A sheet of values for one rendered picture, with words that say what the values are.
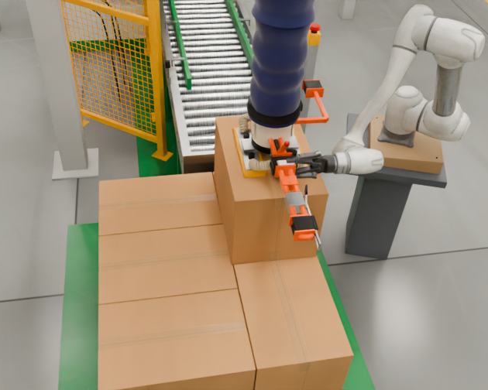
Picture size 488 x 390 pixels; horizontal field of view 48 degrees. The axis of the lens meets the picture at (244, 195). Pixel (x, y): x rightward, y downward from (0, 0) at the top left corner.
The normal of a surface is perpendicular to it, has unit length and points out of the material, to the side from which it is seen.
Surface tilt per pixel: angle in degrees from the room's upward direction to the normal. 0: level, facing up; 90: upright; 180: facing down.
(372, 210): 90
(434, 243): 0
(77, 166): 90
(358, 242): 90
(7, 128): 0
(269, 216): 90
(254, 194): 0
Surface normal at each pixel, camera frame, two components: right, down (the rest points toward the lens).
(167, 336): 0.05, -0.73
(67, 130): 0.18, 0.67
